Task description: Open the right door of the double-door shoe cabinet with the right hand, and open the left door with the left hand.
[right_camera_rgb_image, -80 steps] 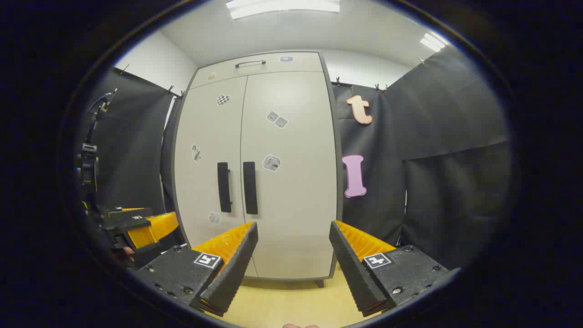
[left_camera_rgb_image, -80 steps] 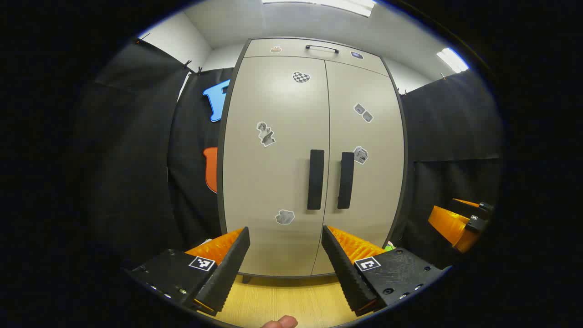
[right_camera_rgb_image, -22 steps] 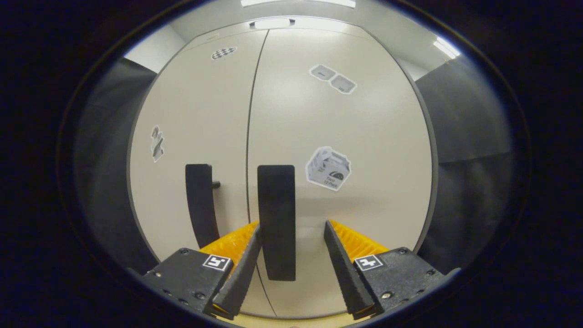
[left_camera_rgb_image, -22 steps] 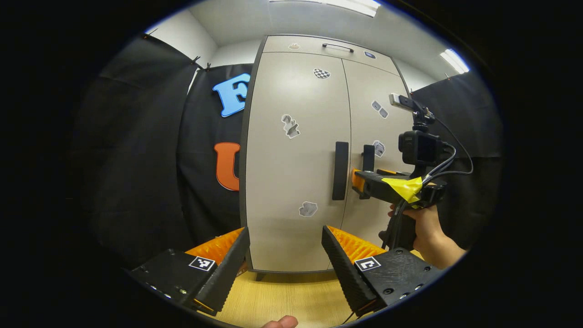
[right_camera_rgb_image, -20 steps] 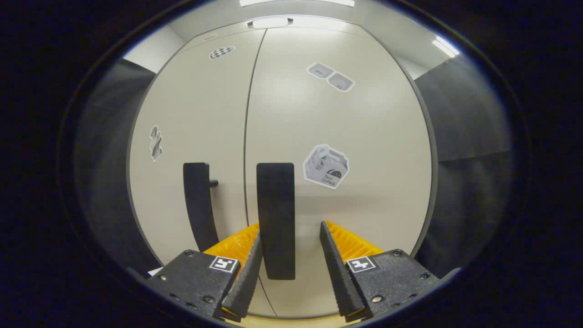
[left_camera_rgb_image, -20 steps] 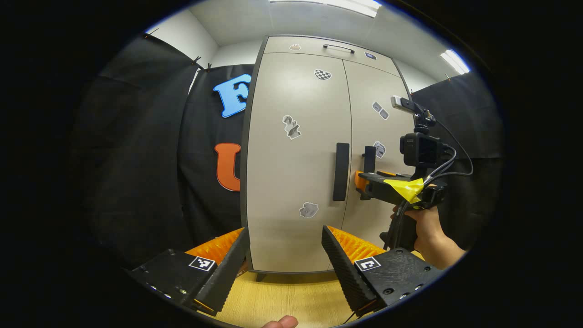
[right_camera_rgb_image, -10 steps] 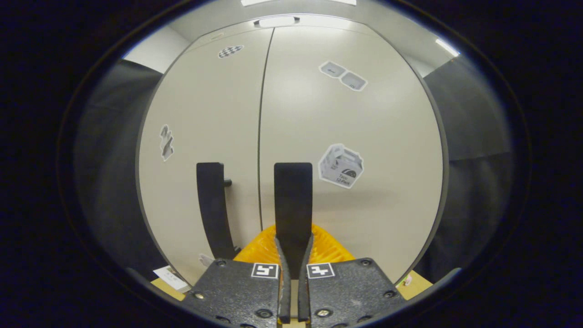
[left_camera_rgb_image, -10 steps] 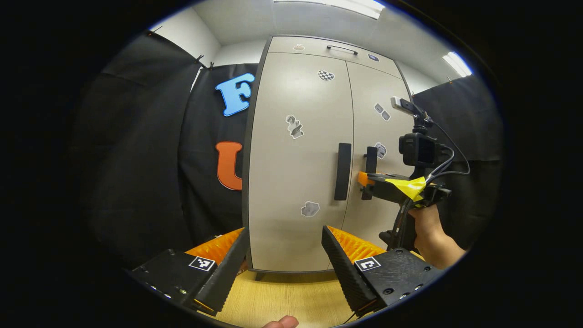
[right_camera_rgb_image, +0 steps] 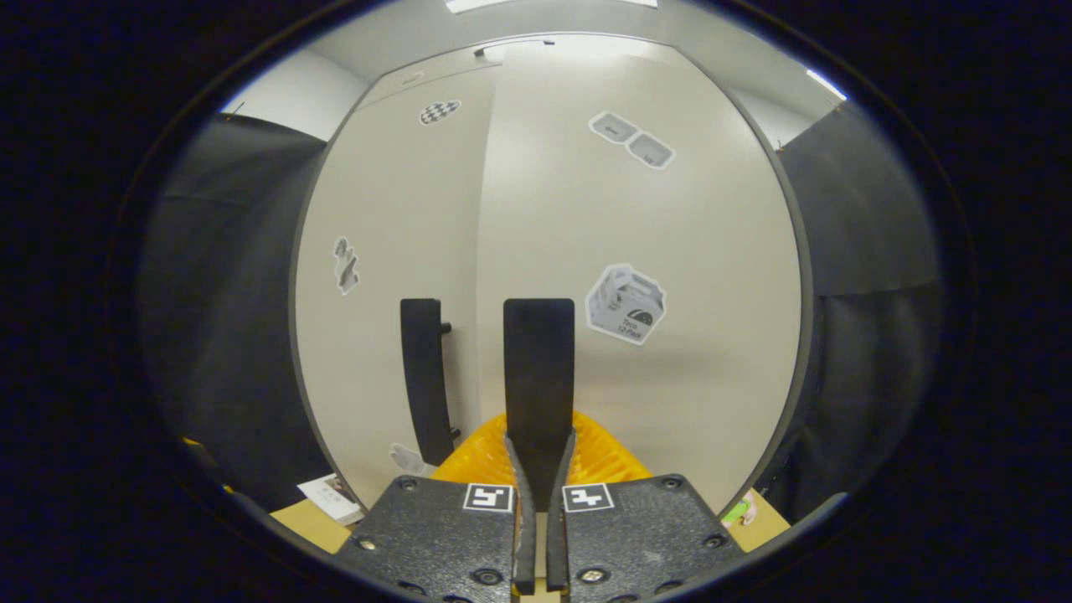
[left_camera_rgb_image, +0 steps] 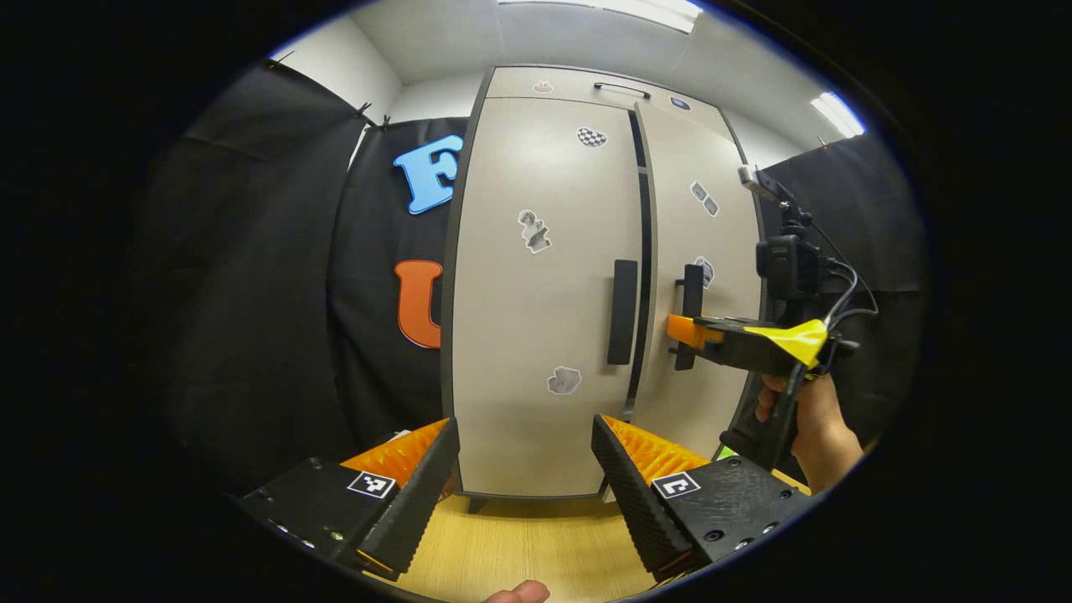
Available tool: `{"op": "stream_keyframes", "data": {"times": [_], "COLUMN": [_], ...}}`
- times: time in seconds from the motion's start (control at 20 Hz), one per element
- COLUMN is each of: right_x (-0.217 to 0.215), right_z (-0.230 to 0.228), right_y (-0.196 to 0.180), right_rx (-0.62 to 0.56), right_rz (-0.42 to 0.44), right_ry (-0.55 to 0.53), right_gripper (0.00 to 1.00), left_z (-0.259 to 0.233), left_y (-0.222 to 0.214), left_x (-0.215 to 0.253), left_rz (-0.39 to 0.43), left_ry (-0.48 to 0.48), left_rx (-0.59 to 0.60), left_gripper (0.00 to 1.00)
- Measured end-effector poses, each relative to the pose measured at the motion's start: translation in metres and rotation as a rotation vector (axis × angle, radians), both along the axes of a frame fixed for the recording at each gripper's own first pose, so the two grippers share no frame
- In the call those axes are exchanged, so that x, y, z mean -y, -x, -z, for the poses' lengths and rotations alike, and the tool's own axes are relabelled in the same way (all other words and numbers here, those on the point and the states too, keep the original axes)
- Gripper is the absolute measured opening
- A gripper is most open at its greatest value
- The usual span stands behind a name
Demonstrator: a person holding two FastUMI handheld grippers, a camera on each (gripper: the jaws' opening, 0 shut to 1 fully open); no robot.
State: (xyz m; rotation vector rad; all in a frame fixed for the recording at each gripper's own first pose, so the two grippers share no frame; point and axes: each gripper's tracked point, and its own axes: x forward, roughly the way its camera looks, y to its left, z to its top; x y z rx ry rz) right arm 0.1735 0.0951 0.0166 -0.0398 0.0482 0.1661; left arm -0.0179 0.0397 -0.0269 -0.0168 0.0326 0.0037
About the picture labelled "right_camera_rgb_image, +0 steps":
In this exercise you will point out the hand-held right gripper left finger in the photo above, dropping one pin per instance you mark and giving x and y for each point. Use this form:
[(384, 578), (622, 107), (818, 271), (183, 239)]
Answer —
[(435, 536)]

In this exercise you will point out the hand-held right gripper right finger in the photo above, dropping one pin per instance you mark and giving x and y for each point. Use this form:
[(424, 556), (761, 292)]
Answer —
[(645, 536)]

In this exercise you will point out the beige cabinet door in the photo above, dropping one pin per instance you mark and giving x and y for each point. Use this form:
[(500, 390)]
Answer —
[(385, 209), (687, 218)]

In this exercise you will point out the small green object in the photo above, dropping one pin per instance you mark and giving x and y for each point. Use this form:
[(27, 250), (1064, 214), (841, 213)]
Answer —
[(737, 509)]

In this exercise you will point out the white booklet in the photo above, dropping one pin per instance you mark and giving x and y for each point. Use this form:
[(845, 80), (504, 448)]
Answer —
[(331, 498)]

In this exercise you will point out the black backdrop cloth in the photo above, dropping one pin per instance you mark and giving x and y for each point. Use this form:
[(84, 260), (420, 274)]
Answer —
[(871, 335), (226, 318)]

